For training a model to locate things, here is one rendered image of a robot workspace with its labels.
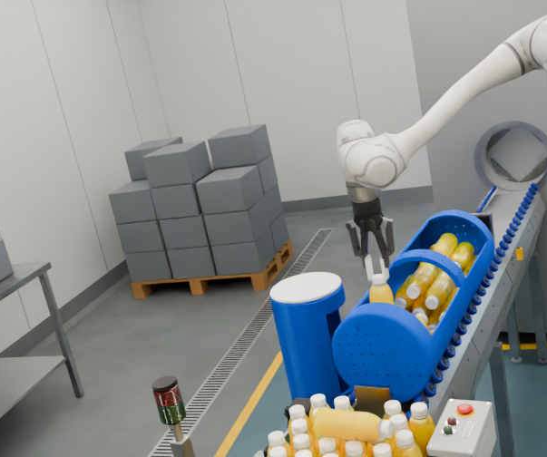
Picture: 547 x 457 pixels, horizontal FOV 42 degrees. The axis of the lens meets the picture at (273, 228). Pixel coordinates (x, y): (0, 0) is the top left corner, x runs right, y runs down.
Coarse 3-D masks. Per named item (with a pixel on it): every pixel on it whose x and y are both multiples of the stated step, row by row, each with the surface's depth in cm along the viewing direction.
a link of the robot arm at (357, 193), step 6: (348, 186) 190; (354, 186) 189; (360, 186) 188; (348, 192) 192; (354, 192) 190; (360, 192) 189; (366, 192) 189; (372, 192) 189; (378, 192) 190; (348, 198) 193; (354, 198) 190; (360, 198) 189; (366, 198) 189; (372, 198) 189
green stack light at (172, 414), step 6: (180, 402) 173; (162, 408) 171; (168, 408) 171; (174, 408) 172; (180, 408) 173; (162, 414) 172; (168, 414) 172; (174, 414) 172; (180, 414) 173; (186, 414) 175; (162, 420) 173; (168, 420) 172; (174, 420) 172; (180, 420) 173
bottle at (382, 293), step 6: (372, 288) 200; (378, 288) 198; (384, 288) 198; (390, 288) 200; (372, 294) 199; (378, 294) 198; (384, 294) 198; (390, 294) 199; (372, 300) 200; (378, 300) 198; (384, 300) 198; (390, 300) 199
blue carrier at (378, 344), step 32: (448, 224) 266; (480, 224) 258; (416, 256) 226; (480, 256) 244; (352, 320) 196; (384, 320) 192; (416, 320) 194; (448, 320) 207; (352, 352) 200; (384, 352) 195; (416, 352) 191; (352, 384) 204; (384, 384) 199; (416, 384) 194
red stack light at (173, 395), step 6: (168, 390) 170; (174, 390) 171; (180, 390) 174; (156, 396) 171; (162, 396) 170; (168, 396) 170; (174, 396) 171; (180, 396) 173; (156, 402) 172; (162, 402) 171; (168, 402) 171; (174, 402) 171
